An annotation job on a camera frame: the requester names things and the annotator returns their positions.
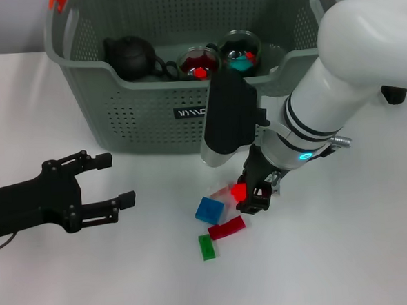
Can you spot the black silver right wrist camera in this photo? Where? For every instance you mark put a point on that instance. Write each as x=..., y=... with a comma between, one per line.
x=229, y=116

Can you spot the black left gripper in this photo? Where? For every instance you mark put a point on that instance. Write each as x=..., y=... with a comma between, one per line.
x=30, y=201

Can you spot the dark clay teapot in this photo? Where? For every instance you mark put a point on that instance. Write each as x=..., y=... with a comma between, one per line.
x=132, y=58

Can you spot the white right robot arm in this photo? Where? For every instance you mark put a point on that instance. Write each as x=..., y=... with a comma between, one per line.
x=356, y=46

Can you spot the red sloped toy brick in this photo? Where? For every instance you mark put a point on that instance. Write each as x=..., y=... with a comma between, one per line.
x=238, y=191

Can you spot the silver right wrist stub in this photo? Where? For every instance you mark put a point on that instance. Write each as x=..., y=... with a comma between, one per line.
x=276, y=182

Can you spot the dark red long brick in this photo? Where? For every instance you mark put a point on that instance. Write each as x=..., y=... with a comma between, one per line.
x=227, y=227

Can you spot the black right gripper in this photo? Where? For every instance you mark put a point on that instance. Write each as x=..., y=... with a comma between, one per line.
x=260, y=173

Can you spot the green toy brick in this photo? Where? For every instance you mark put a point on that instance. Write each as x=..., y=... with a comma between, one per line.
x=207, y=247

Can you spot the blue square toy plate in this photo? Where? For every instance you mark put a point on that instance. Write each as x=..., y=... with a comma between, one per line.
x=210, y=211

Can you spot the grey perforated storage bin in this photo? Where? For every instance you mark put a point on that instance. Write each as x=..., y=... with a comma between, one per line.
x=136, y=129

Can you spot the cyan square toy plate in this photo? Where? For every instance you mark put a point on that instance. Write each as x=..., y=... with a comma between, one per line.
x=239, y=64

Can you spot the glass teacup black holder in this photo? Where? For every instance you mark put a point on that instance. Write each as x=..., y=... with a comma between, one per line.
x=215, y=65
x=259, y=52
x=233, y=48
x=214, y=45

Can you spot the small red toy brick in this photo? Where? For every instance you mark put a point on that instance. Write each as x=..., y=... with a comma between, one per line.
x=199, y=73
x=250, y=55

